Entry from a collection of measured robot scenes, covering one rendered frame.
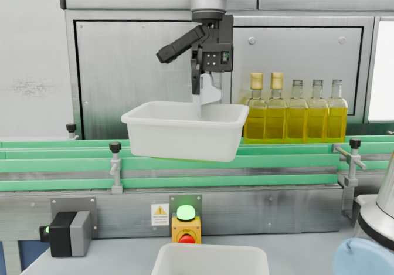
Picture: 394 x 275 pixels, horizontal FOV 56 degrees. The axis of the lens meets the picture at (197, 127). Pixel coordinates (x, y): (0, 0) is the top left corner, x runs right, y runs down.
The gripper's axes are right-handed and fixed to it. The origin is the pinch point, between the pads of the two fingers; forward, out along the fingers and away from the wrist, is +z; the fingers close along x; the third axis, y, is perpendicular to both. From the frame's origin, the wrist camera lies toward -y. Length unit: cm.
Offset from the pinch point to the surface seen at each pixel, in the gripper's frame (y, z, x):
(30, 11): -227, -74, 286
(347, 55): 39, -15, 46
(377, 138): 49, 10, 42
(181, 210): -4.6, 24.9, 6.8
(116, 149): -20.5, 10.4, 5.5
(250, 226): 11.8, 31.1, 16.3
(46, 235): -35.7, 30.6, -1.0
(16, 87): -250, 5, 291
